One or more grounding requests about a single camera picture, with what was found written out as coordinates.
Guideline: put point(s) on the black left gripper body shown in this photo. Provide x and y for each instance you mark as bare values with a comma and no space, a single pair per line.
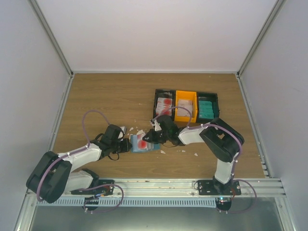
117,149

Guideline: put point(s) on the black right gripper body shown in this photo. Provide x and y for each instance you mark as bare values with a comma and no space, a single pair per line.
159,138

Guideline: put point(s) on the teal leather card holder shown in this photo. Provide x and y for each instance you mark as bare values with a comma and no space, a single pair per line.
151,146

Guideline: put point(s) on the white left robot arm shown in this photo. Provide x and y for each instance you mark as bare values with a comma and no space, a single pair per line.
56,174

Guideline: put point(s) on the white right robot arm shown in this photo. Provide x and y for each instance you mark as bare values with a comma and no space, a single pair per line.
224,142

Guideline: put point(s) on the red white card stack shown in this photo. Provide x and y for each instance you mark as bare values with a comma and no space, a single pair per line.
163,104

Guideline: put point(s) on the pink white card stack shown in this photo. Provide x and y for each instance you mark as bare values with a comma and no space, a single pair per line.
185,108

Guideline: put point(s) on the teal card holder stack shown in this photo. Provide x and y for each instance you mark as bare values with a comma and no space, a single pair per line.
206,110

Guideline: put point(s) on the yellow storage bin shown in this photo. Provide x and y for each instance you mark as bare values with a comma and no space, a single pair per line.
187,95

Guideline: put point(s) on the black storage bin with holders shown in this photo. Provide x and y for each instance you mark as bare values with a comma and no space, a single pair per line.
205,96

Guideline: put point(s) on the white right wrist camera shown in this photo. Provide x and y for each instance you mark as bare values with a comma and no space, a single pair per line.
155,125

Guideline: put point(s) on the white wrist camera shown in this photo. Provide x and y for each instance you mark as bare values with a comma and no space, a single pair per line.
155,125
123,132

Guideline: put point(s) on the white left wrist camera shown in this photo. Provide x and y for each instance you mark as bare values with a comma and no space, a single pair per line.
123,132

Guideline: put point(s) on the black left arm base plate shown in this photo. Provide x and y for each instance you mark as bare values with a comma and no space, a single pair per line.
93,195

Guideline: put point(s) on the aluminium mounting rail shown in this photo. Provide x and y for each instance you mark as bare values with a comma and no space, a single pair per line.
138,187

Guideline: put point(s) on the grey slotted cable duct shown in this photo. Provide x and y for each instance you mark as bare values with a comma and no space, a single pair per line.
134,202

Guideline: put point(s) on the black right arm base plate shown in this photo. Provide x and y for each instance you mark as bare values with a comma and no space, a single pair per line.
224,193

